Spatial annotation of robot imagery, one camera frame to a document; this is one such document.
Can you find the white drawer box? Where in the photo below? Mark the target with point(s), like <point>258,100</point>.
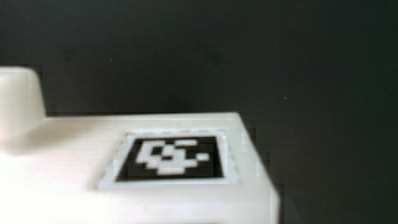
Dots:
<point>137,169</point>

